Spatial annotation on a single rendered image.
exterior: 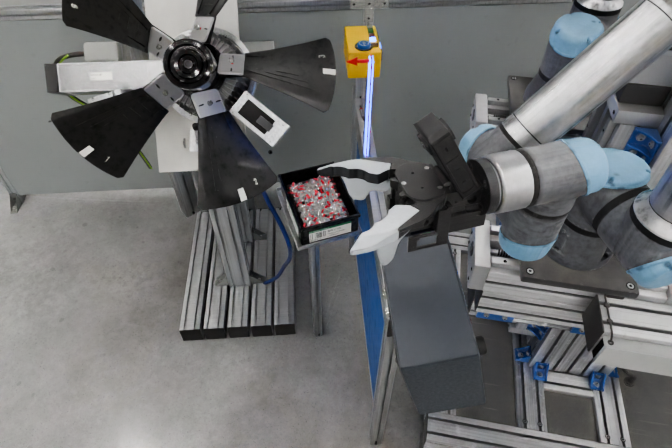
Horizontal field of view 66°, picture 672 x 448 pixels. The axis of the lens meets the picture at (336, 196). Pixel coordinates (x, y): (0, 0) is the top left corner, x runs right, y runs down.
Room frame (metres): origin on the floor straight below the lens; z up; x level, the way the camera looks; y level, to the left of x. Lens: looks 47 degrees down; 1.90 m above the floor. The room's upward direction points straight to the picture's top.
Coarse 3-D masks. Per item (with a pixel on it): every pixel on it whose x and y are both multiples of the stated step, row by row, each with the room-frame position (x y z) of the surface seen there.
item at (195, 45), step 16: (176, 48) 1.08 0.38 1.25; (192, 48) 1.09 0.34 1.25; (208, 48) 1.10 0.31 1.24; (176, 64) 1.05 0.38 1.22; (192, 64) 1.06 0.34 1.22; (208, 64) 1.06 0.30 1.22; (176, 80) 1.03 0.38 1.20; (192, 80) 1.04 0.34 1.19; (208, 80) 1.04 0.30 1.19; (224, 80) 1.13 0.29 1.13
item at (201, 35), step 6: (198, 18) 1.20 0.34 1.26; (204, 18) 1.18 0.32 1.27; (210, 18) 1.16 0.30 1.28; (198, 24) 1.18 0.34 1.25; (204, 24) 1.16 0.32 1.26; (210, 24) 1.14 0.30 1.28; (192, 30) 1.19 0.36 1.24; (198, 30) 1.17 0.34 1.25; (204, 30) 1.15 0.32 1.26; (192, 36) 1.17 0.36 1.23; (198, 36) 1.15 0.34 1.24; (204, 36) 1.13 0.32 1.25
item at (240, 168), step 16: (224, 112) 1.05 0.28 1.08; (208, 128) 0.99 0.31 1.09; (224, 128) 1.01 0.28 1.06; (240, 128) 1.05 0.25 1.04; (208, 144) 0.96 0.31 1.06; (224, 144) 0.98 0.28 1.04; (240, 144) 1.00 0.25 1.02; (208, 160) 0.93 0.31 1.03; (224, 160) 0.94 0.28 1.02; (240, 160) 0.97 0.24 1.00; (256, 160) 0.99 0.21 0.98; (208, 176) 0.90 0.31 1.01; (224, 176) 0.91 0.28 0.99; (240, 176) 0.93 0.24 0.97; (272, 176) 0.97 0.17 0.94; (208, 192) 0.87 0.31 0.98; (224, 192) 0.88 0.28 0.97; (256, 192) 0.92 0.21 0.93; (208, 208) 0.84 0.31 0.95
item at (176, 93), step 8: (160, 80) 1.06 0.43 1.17; (168, 80) 1.07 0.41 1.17; (144, 88) 1.04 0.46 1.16; (152, 88) 1.05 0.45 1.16; (160, 88) 1.06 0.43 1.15; (168, 88) 1.07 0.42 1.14; (176, 88) 1.08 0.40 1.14; (152, 96) 1.05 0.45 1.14; (160, 96) 1.06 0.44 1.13; (168, 96) 1.07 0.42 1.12; (176, 96) 1.08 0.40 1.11; (168, 104) 1.07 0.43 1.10
